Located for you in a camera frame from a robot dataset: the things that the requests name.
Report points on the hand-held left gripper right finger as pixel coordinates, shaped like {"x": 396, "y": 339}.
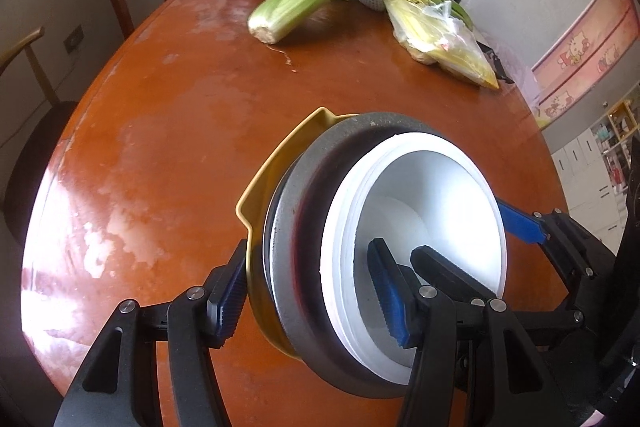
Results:
{"x": 392, "y": 302}

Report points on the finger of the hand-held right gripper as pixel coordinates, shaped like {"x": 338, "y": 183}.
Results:
{"x": 450, "y": 272}
{"x": 520, "y": 222}

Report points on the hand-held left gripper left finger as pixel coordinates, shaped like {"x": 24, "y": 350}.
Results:
{"x": 227, "y": 307}

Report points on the shallow round metal pan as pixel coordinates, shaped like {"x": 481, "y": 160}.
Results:
{"x": 271, "y": 247}

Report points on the large steel bowl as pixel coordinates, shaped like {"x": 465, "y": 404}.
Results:
{"x": 300, "y": 267}

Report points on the yellow scalloped plate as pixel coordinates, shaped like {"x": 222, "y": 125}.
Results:
{"x": 280, "y": 157}

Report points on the white storage cabinet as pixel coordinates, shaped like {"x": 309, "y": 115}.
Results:
{"x": 590, "y": 162}

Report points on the black vegetable peeler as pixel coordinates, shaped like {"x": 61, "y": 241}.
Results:
{"x": 495, "y": 64}

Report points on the pink cartoon sliding door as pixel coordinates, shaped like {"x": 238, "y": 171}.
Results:
{"x": 585, "y": 52}

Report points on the plastic bag of yellow food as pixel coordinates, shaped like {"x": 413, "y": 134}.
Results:
{"x": 440, "y": 44}

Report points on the light wooden armchair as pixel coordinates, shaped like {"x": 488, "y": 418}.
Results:
{"x": 40, "y": 147}

